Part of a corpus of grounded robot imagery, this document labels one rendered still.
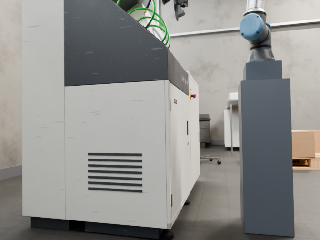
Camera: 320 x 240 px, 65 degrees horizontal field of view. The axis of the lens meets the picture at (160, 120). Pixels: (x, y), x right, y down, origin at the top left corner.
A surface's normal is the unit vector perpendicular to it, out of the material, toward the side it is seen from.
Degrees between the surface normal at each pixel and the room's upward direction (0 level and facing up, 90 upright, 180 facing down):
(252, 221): 90
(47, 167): 90
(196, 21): 90
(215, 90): 90
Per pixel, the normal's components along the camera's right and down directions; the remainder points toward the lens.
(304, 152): -0.15, -0.02
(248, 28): -0.58, 0.12
